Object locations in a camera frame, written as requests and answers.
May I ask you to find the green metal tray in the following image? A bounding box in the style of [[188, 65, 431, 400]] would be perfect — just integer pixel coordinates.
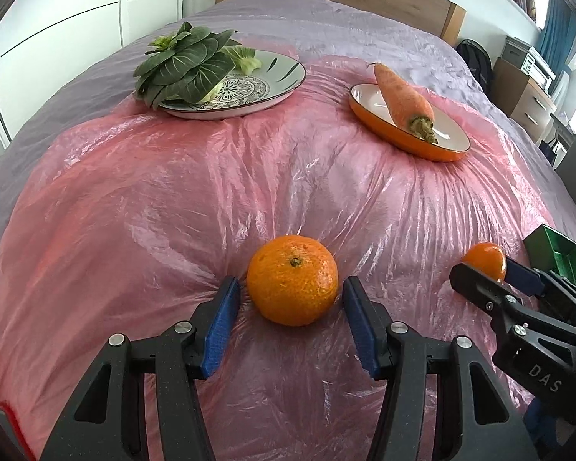
[[523, 224, 576, 285]]

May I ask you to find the large orange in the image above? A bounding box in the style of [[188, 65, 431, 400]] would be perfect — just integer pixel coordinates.
[[247, 235, 338, 327]]

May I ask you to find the pink plastic sheet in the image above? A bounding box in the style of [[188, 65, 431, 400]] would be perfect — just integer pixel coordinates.
[[0, 57, 551, 455]]

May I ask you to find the orange rimmed white dish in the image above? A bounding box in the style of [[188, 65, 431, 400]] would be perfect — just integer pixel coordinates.
[[348, 83, 471, 163]]

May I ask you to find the wooden drawer cabinet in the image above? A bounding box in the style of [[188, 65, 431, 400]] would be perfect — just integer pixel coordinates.
[[490, 57, 556, 145]]

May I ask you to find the orange carrot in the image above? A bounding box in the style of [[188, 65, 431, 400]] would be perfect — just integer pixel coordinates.
[[370, 63, 438, 144]]

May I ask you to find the black backpack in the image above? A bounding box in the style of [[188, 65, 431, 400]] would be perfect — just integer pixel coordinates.
[[456, 40, 493, 96]]

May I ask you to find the grey printer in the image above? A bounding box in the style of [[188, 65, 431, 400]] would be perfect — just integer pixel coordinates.
[[502, 36, 556, 93]]

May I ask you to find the teal curtain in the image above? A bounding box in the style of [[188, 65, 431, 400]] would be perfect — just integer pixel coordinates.
[[536, 0, 576, 76]]

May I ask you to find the green leafy bok choy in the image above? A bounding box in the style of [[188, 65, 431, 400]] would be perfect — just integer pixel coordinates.
[[133, 22, 262, 108]]

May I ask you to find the patterned grey plate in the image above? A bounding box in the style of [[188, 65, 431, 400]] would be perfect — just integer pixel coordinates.
[[159, 50, 307, 121]]

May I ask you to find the purple bed cover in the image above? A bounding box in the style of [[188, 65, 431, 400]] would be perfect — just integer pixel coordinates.
[[0, 0, 576, 242]]

